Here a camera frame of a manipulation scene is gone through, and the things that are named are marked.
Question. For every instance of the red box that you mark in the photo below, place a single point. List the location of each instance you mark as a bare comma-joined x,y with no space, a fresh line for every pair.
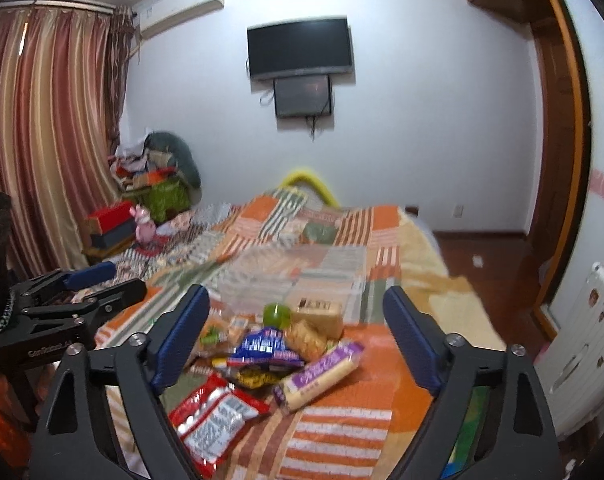
106,219

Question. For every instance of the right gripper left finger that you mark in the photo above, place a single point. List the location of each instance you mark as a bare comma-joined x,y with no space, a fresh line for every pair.
75,438

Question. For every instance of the pink plush toy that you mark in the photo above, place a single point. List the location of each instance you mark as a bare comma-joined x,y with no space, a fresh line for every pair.
145,226

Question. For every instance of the yellow foam tube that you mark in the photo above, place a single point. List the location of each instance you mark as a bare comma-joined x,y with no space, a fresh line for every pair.
306,177

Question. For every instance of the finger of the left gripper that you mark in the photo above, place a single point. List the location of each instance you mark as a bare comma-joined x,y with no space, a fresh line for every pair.
89,274
95,309

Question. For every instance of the green jelly cup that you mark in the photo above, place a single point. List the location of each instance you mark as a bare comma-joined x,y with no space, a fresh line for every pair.
277,316

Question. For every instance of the red white snack bag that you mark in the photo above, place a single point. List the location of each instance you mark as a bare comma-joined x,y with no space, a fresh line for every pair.
212,419

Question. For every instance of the blue biscuit bag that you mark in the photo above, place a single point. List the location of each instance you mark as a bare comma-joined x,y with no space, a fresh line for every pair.
267,346

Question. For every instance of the white air conditioner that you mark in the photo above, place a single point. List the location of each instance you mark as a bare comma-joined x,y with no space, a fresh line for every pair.
157,16

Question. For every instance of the purple cracker pack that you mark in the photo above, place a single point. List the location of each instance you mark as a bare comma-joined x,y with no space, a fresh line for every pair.
316,378

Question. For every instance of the striped red gold curtain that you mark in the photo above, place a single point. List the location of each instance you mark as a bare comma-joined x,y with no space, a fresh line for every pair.
56,131

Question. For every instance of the black wall television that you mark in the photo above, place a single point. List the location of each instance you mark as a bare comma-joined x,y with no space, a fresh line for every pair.
316,46

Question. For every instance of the clear plastic storage bin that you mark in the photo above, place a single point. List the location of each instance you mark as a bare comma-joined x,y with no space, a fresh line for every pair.
293,276

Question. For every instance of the yellow puffed snack bag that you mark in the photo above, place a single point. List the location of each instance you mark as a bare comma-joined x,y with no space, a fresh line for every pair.
302,338

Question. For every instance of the small black wall monitor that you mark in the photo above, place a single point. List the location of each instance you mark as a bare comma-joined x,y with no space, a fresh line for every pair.
303,96

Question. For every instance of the orange snack bag green label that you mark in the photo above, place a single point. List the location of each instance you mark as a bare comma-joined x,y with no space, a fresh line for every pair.
220,335

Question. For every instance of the patchwork orange bed blanket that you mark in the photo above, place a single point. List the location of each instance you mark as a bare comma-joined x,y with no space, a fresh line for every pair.
358,429

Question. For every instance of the brown toast bread pack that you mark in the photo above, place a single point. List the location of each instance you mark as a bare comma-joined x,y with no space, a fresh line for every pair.
326,316

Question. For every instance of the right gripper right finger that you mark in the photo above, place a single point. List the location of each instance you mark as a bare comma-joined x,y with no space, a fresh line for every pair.
488,419

